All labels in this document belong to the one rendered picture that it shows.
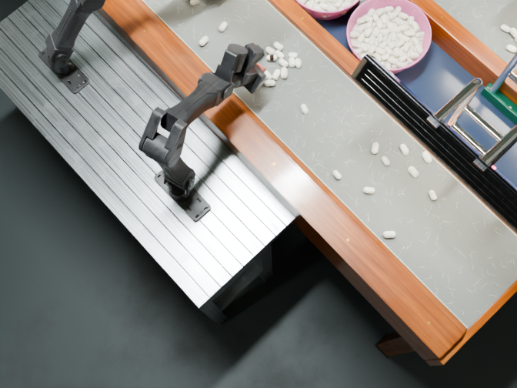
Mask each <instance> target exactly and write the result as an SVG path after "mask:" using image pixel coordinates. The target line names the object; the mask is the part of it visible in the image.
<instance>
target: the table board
mask: <svg viewBox="0 0 517 388"><path fill-rule="evenodd" d="M516 292H517V280H516V281H515V282H514V283H513V284H512V285H511V286H510V287H509V288H508V289H507V290H506V291H505V292H504V293H503V294H502V295H501V296H500V297H499V298H498V299H497V300H496V301H495V302H494V303H493V304H492V305H491V306H490V307H489V308H488V309H487V310H486V311H485V312H484V313H483V314H482V315H481V316H480V317H479V318H478V319H477V320H476V321H475V322H474V323H473V324H472V325H471V326H470V327H469V328H468V329H467V330H466V332H465V334H464V335H463V336H462V337H461V338H460V339H459V340H458V341H457V342H456V343H455V344H454V345H453V346H452V347H451V348H450V349H449V350H448V351H447V352H446V353H445V354H444V355H443V356H442V357H441V358H440V359H433V360H426V362H427V364H428V365H430V366H441V365H445V364H446V363H447V362H448V361H449V360H450V359H451V357H452V356H453V355H454V354H455V353H456V352H457V351H458V350H459V349H460V348H461V347H462V346H463V345H464V344H465V343H466V342H467V341H468V340H469V339H470V338H471V337H472V336H473V335H474V334H475V333H476V332H477V331H478V330H479V329H480V328H481V327H482V326H483V325H484V324H485V323H486V322H487V321H488V320H489V319H490V318H491V317H492V316H493V315H494V314H495V313H496V312H497V311H498V310H499V309H500V308H501V307H502V306H503V305H504V304H505V303H506V302H507V301H508V300H509V299H510V298H511V297H512V296H513V295H514V294H515V293H516Z"/></svg>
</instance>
